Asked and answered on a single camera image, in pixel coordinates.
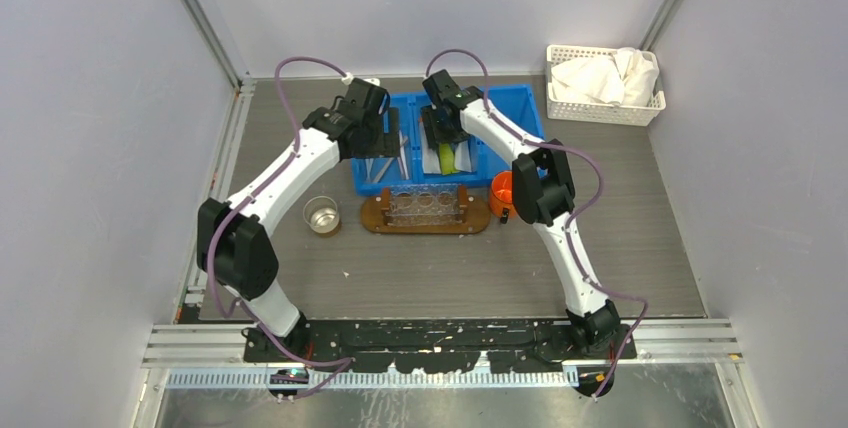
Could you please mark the silver metal cup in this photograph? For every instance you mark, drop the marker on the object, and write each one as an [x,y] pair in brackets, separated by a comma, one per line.
[322,216]

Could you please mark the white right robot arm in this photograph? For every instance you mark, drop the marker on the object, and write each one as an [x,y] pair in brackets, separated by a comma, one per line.
[543,195]

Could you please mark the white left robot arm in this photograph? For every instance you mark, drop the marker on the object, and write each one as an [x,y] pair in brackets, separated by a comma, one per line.
[234,246]

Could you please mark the white toothbrush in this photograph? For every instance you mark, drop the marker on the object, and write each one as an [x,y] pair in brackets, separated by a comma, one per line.
[402,159]

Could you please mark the white toothpaste tube green cap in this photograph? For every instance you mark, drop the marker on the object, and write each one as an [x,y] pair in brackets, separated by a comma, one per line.
[462,157]

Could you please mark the clear textured toothbrush holder rack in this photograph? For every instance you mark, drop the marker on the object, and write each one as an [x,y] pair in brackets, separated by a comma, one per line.
[424,205]

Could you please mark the white crumpled cloth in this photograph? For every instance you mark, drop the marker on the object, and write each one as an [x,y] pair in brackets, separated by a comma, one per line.
[625,77]

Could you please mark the blue plastic divided bin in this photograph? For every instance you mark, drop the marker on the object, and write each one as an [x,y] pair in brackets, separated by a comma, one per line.
[516,105]

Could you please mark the grey toothbrush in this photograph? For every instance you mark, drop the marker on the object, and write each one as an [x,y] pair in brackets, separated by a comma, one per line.
[378,169]

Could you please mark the orange plastic mug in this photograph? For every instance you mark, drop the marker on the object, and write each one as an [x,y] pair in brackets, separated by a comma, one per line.
[500,197]

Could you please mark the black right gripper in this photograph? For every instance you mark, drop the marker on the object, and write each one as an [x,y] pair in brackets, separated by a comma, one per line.
[435,135]

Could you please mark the aluminium frame rail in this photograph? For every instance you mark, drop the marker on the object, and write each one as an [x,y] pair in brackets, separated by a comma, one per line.
[214,43]

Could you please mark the yellow-green toothpaste tube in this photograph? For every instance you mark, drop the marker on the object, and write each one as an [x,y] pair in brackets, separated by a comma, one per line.
[446,156]

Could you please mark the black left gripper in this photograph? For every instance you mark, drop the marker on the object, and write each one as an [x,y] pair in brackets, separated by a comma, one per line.
[387,143]

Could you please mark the brown wooden oval tray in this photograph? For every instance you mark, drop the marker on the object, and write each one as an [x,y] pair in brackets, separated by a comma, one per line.
[376,216]

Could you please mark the white toothpaste tube orange cap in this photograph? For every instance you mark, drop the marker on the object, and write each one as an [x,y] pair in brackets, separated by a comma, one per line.
[430,161]

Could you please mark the white plastic basket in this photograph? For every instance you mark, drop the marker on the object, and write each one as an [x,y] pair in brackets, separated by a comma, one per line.
[598,113]

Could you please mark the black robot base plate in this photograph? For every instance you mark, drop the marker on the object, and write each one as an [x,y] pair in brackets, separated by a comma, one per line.
[435,346]

